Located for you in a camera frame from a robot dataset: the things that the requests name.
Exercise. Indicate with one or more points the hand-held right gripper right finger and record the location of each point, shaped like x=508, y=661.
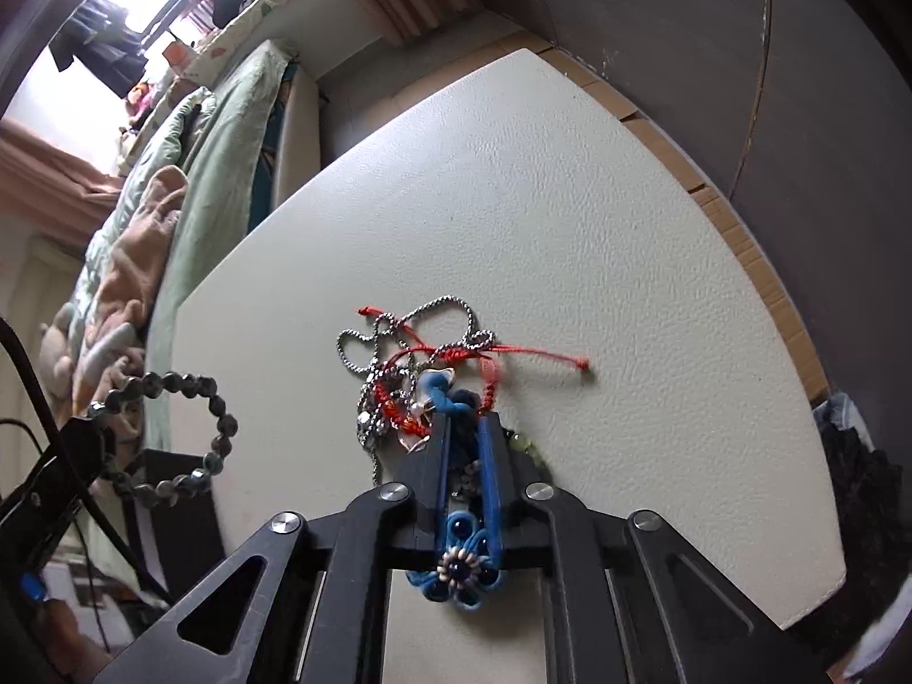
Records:
x=490, y=470

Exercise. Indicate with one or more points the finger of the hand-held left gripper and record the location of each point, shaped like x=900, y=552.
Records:
x=84, y=442

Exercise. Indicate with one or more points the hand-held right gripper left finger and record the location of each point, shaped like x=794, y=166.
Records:
x=440, y=470

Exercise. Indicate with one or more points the black jewelry box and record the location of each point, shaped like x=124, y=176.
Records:
x=182, y=534

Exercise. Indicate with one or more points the person's left hand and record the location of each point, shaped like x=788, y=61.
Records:
x=68, y=630

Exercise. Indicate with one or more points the peach fleece blanket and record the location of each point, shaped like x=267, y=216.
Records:
x=135, y=256

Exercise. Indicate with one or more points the white padded table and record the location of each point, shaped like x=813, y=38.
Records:
x=570, y=228

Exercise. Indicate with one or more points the light green floral quilt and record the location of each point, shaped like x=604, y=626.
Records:
x=139, y=157

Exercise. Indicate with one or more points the green bed sheet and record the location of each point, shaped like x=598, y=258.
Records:
x=228, y=157

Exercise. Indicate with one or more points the cardboard floor sheets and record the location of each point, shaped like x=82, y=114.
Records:
x=755, y=249

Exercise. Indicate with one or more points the dark hanging clothes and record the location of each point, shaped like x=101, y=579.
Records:
x=107, y=43

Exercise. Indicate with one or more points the floral window seat cushion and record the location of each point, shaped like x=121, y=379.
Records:
x=263, y=0

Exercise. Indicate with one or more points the dark grey wardrobe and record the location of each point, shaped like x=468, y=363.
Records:
x=784, y=85

